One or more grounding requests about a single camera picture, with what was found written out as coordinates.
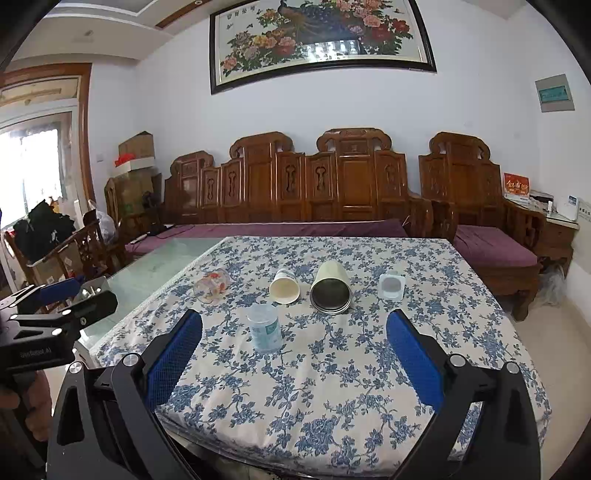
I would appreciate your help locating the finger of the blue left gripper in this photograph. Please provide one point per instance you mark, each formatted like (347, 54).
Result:
(58, 292)

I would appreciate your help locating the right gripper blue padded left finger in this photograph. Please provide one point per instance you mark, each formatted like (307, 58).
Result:
(104, 423)

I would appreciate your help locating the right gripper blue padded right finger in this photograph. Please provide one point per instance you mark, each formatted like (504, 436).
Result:
(483, 426)

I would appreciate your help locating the clear plastic teal-label cup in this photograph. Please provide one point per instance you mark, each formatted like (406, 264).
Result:
(264, 327)

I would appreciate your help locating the white square plastic cup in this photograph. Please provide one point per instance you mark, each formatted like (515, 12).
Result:
(391, 287)

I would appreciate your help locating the cream paper cup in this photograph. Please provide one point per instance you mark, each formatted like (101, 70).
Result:
(285, 288)

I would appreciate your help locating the person's left hand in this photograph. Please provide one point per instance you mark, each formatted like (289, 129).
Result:
(38, 403)

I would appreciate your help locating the small wooden chair left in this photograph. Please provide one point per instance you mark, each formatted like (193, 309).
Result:
(84, 255)

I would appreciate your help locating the black clothes pile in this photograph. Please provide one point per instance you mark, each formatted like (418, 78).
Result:
(41, 231)

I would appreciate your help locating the white plastic bag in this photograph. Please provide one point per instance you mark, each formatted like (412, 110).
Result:
(106, 223)

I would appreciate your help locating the small black desk fan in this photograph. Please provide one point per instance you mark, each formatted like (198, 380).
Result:
(153, 215)

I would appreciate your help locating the stacked cardboard boxes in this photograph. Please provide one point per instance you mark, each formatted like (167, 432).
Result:
(135, 182)

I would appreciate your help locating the clear glass with red print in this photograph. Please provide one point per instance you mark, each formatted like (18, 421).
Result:
(210, 287)

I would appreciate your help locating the purple armchair cushion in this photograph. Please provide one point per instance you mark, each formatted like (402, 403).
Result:
(491, 248)

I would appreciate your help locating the carved wooden armchair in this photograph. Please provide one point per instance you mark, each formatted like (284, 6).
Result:
(464, 187)

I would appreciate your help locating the wooden side table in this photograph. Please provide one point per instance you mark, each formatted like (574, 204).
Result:
(554, 245)

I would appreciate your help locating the blue floral tablecloth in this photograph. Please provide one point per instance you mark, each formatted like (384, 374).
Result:
(334, 399)

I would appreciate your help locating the cream steel-lined tumbler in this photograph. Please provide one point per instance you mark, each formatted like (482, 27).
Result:
(331, 293)

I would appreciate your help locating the white router box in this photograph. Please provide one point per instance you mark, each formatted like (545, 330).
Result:
(568, 207)

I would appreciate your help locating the purple sofa cushion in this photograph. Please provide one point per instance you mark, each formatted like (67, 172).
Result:
(391, 228)

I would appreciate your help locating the red calendar card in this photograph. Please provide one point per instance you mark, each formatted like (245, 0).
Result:
(516, 185)

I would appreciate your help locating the long carved wooden sofa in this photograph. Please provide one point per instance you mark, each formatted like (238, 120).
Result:
(354, 175)

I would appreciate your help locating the framed peacock flower painting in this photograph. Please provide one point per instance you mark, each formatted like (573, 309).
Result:
(258, 40)

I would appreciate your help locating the grey wall electrical panel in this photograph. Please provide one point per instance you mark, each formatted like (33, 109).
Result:
(554, 94)

